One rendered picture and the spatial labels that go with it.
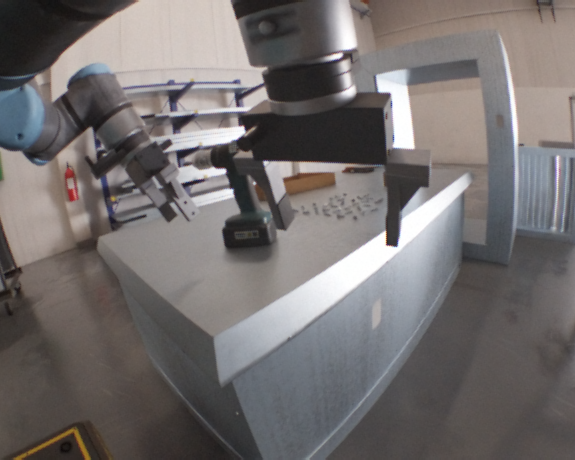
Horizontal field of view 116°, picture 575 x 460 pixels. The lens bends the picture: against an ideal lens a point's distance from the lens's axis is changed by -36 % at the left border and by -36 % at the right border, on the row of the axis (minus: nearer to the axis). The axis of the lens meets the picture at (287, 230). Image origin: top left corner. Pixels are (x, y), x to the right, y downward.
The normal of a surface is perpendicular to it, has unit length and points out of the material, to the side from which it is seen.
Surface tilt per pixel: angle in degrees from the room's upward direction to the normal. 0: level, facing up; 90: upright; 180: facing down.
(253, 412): 90
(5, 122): 95
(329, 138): 114
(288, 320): 67
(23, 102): 94
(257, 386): 90
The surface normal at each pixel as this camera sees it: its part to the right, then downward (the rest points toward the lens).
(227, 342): 0.60, -0.27
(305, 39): 0.13, 0.62
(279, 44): -0.35, 0.65
